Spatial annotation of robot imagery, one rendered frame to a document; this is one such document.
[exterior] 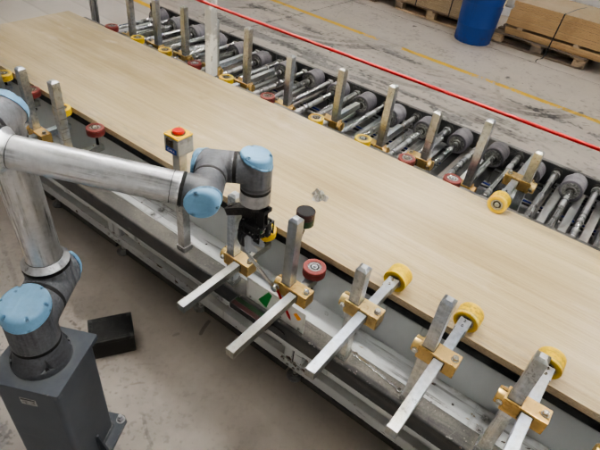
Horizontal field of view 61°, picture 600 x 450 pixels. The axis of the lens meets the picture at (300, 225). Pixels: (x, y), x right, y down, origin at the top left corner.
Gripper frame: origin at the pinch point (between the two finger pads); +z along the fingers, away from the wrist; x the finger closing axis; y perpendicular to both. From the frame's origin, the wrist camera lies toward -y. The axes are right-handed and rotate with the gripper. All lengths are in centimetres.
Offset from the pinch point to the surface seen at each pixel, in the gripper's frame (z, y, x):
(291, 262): 1.3, 13.2, 6.1
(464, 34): 88, -134, 559
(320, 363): 3.7, 41.9, -17.3
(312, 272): 8.9, 17.0, 13.4
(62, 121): 2, -111, 7
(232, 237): 6.0, -12.2, 6.1
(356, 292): -2.1, 37.2, 6.1
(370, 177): 10, 1, 79
